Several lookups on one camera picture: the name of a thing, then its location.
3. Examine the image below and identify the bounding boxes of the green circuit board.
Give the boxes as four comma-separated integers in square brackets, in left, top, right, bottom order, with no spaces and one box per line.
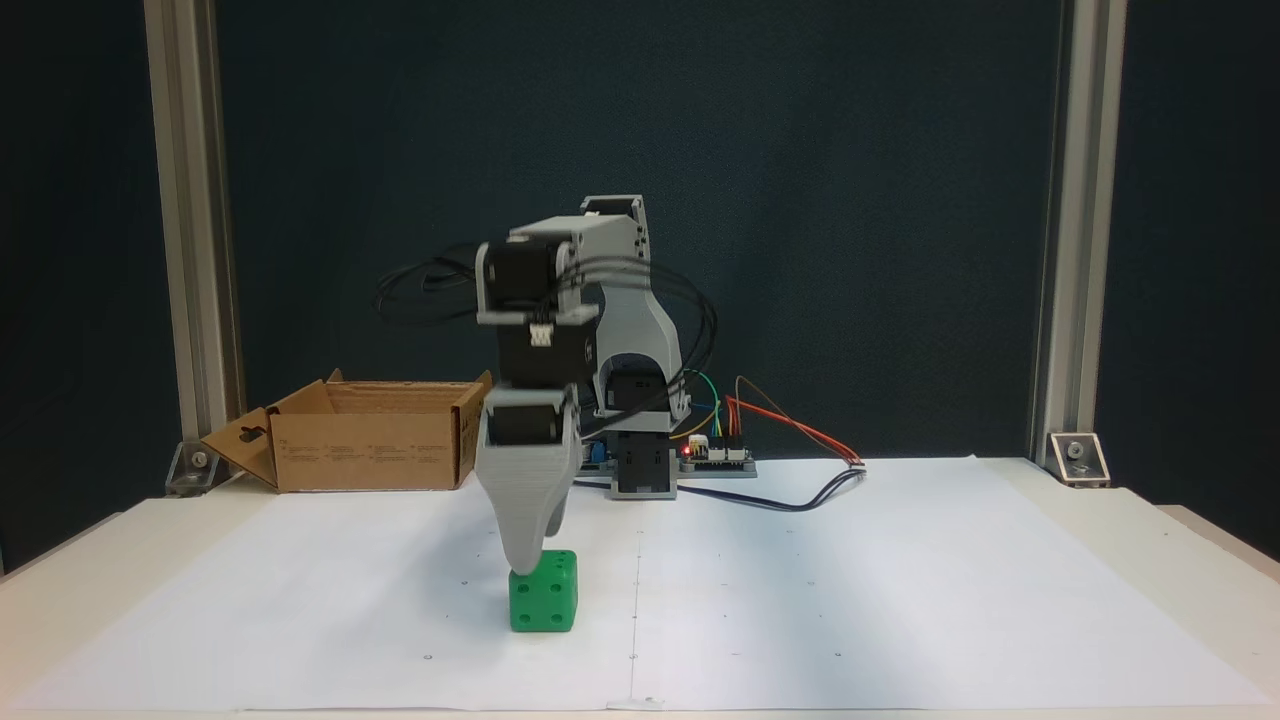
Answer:
[680,438,758,478]

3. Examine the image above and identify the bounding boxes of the black cable with white connector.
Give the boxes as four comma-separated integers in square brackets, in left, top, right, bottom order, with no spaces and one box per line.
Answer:
[575,460,869,514]

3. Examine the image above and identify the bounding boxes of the yellow green jumper wires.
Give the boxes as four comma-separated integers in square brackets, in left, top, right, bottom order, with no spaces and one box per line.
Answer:
[668,370,727,443]

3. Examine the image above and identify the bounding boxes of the black motor cable bundle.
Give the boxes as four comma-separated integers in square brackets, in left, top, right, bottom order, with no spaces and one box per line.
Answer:
[376,243,721,441]

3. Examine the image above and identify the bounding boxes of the metal corner bracket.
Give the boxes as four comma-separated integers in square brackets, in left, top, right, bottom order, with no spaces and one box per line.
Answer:
[165,440,241,497]
[1047,432,1112,490]

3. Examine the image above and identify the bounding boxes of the aluminium frame post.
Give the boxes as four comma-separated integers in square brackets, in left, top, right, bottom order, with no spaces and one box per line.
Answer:
[143,0,248,473]
[1029,0,1129,463]

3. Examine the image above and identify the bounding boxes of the brown cardboard box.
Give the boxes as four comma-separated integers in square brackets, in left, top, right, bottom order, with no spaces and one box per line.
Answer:
[200,368,496,493]

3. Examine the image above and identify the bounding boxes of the green dice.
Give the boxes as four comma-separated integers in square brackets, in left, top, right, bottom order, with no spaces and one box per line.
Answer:
[509,550,579,634]

